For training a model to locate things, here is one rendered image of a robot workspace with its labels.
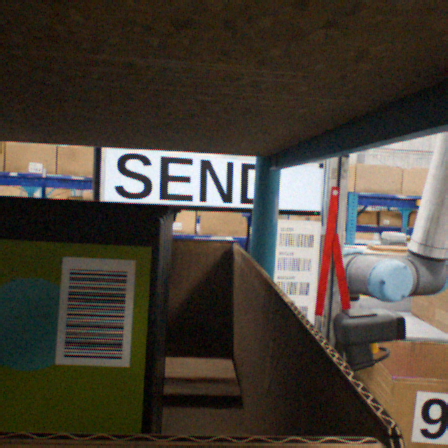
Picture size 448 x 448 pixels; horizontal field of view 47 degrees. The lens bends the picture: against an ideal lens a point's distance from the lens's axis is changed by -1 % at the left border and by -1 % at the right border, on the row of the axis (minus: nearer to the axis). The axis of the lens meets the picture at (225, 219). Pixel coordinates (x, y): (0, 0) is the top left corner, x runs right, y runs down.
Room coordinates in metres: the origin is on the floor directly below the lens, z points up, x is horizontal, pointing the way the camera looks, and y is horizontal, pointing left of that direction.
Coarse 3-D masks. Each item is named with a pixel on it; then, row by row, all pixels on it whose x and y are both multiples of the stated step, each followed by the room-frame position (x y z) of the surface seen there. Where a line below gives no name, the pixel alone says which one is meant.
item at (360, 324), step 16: (336, 320) 0.92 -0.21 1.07; (352, 320) 0.89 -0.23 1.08; (368, 320) 0.89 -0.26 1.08; (384, 320) 0.89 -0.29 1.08; (400, 320) 0.89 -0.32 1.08; (352, 336) 0.88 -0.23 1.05; (368, 336) 0.89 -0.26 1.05; (384, 336) 0.89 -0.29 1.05; (400, 336) 0.89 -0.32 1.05; (352, 352) 0.90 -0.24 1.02; (368, 352) 0.90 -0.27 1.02; (352, 368) 0.90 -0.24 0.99
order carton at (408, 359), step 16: (384, 352) 1.35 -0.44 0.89; (400, 352) 1.35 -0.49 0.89; (416, 352) 1.35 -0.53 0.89; (432, 352) 1.35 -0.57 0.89; (368, 368) 1.23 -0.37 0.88; (384, 368) 1.12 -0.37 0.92; (400, 368) 1.35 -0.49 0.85; (416, 368) 1.35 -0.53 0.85; (432, 368) 1.35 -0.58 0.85; (368, 384) 1.22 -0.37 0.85; (384, 384) 1.11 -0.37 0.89; (400, 384) 1.06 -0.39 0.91; (416, 384) 1.06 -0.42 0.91; (432, 384) 1.06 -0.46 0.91; (384, 400) 1.10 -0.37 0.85; (400, 400) 1.06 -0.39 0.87; (400, 416) 1.06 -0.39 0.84
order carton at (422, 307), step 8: (432, 296) 1.71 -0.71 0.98; (440, 296) 1.66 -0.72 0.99; (416, 304) 1.83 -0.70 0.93; (424, 304) 1.77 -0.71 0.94; (432, 304) 1.71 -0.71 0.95; (440, 304) 1.66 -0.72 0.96; (416, 312) 1.82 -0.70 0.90; (424, 312) 1.76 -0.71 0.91; (432, 312) 1.71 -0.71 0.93; (440, 312) 1.65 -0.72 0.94; (424, 320) 1.76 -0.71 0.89; (432, 320) 1.70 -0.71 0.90; (440, 320) 1.65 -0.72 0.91; (440, 328) 1.65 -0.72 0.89
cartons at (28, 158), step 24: (24, 144) 5.91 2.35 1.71; (0, 168) 5.87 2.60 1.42; (24, 168) 5.91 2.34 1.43; (48, 168) 5.92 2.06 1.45; (72, 168) 5.94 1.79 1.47; (360, 168) 6.18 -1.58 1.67; (384, 168) 6.20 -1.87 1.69; (408, 168) 6.23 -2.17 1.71; (360, 192) 6.18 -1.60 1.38; (384, 192) 6.19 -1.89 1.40; (408, 192) 6.22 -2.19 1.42; (192, 216) 5.78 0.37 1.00; (216, 216) 5.81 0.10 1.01; (240, 216) 5.82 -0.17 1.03
